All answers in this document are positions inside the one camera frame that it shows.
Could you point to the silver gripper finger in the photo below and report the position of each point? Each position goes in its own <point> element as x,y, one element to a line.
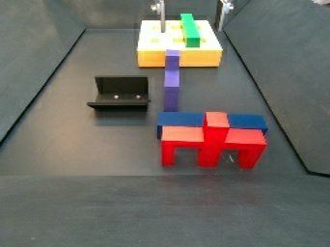
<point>225,7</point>
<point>157,7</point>

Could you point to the blue long block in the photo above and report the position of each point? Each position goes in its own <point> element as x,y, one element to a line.
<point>244,121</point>

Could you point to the yellow slotted board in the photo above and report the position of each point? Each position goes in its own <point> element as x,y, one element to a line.
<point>155,42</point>

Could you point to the green long block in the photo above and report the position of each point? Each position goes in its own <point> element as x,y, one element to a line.
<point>191,35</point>

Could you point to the purple long block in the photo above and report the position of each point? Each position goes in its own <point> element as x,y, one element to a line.
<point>171,80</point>

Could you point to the red cross-shaped block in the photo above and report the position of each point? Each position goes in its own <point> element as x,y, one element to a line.
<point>211,139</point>

